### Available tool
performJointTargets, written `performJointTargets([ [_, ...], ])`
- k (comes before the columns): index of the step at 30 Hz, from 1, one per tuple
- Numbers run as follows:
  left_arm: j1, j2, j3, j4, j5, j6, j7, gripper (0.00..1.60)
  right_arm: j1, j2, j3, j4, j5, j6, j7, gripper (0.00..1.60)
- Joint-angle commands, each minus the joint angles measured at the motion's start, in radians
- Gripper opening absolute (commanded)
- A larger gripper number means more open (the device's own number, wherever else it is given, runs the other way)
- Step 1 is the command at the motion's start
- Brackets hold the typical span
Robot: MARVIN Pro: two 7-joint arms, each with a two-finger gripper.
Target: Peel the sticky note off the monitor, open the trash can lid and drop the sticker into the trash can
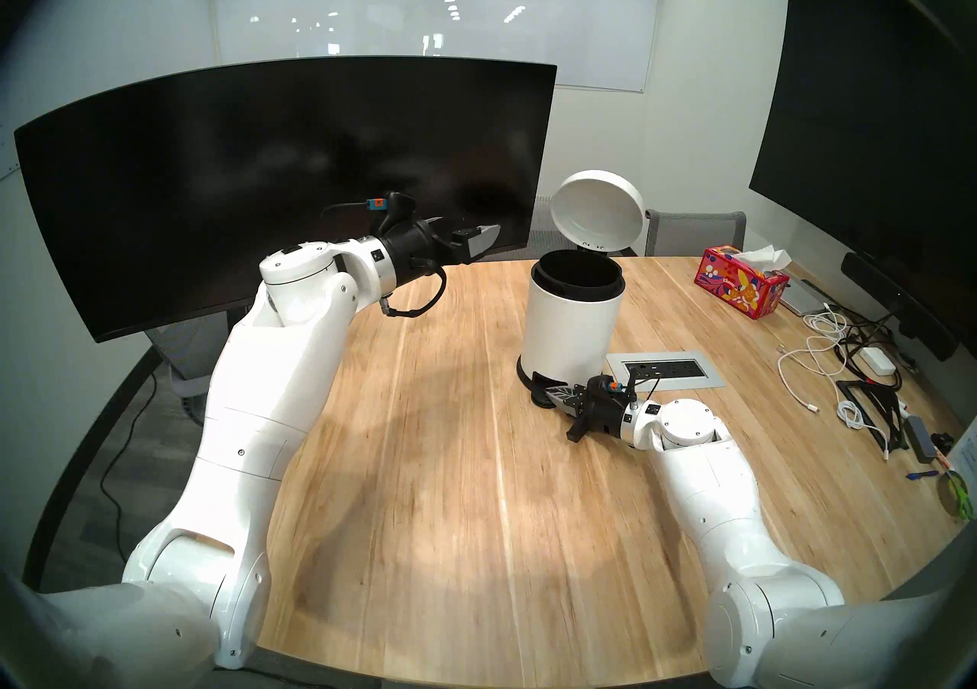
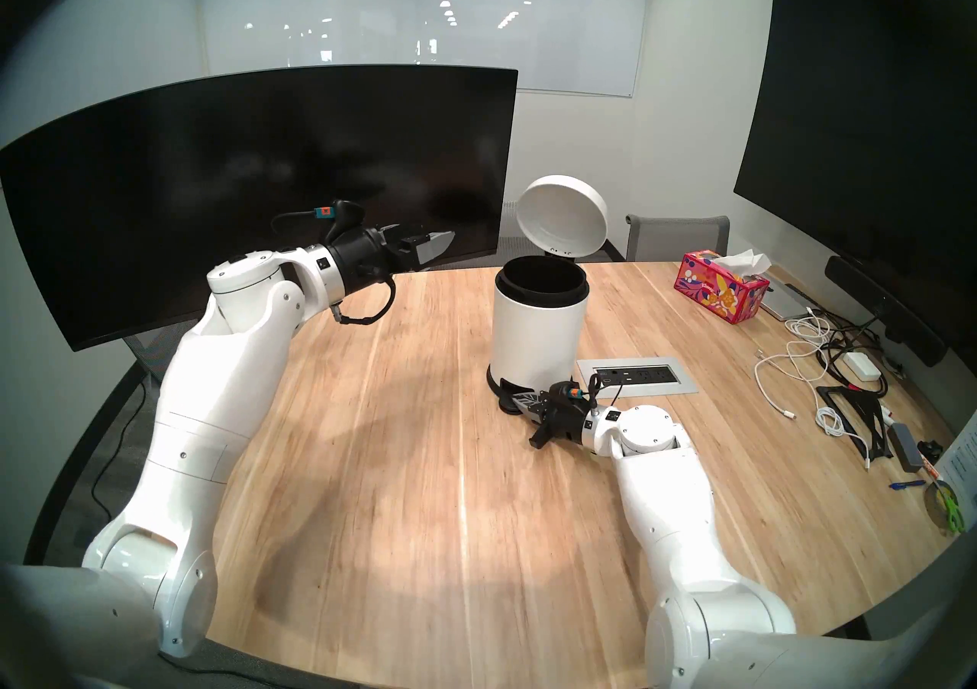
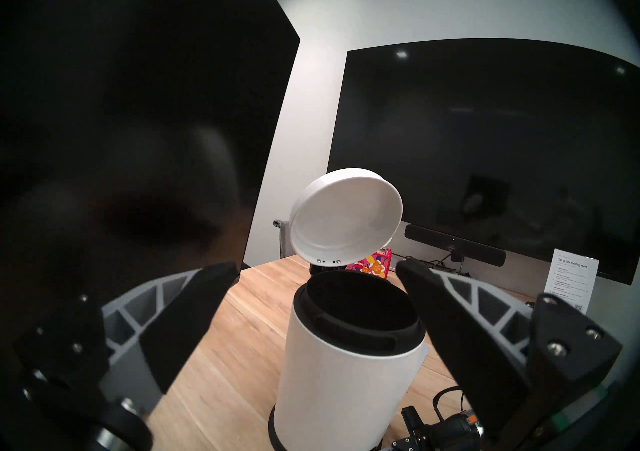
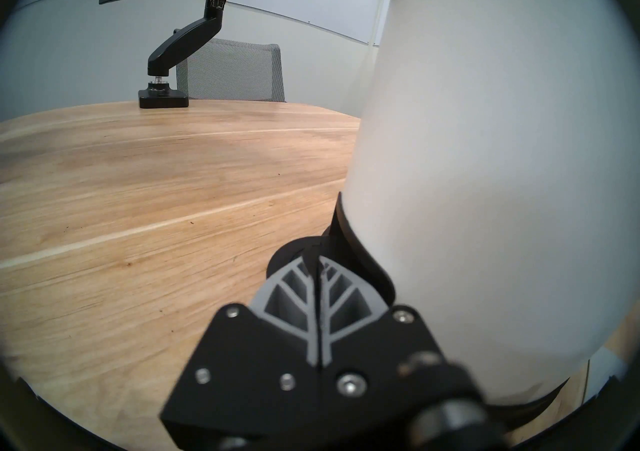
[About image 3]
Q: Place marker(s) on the large black wall display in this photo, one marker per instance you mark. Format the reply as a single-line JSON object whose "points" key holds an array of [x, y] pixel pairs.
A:
{"points": [[500, 155]]}

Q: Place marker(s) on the white paper sheet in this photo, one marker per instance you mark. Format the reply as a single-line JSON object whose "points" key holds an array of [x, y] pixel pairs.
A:
{"points": [[572, 280]]}

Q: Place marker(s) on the red patterned tissue box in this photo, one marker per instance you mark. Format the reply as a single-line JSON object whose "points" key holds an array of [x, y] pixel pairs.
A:
{"points": [[372, 264]]}

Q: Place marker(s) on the black video sound bar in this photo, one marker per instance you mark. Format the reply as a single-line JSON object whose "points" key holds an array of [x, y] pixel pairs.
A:
{"points": [[450, 245]]}

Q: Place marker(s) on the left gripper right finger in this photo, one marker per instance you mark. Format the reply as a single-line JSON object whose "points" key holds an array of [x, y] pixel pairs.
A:
{"points": [[470, 335]]}

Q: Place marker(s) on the grey mesh office chair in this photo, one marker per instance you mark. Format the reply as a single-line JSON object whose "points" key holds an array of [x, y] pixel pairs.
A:
{"points": [[281, 240]]}

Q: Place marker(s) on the white pedal trash can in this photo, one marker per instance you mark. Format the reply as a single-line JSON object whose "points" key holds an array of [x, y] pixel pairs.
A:
{"points": [[345, 335]]}

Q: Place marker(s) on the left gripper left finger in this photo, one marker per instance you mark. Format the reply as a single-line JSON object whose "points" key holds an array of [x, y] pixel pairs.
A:
{"points": [[170, 325]]}

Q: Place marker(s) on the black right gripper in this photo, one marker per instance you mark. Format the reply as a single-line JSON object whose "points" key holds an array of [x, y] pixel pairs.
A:
{"points": [[440, 435]]}

